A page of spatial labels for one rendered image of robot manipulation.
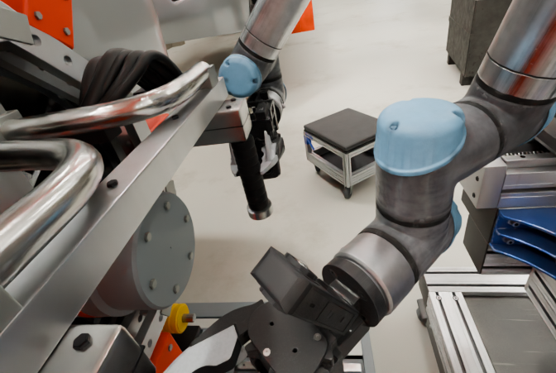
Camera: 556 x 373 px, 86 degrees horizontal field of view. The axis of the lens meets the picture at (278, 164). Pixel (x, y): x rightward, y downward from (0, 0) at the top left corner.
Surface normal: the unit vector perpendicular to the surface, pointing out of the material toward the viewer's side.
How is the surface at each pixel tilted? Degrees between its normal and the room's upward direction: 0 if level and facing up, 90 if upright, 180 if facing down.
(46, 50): 90
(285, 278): 28
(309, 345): 0
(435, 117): 0
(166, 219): 90
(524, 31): 89
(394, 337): 0
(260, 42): 94
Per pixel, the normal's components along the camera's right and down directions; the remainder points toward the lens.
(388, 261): 0.17, -0.56
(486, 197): -0.13, 0.54
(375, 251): -0.11, -0.80
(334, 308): 0.62, 0.36
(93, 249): 0.98, -0.10
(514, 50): -0.90, 0.33
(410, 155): -0.47, 0.49
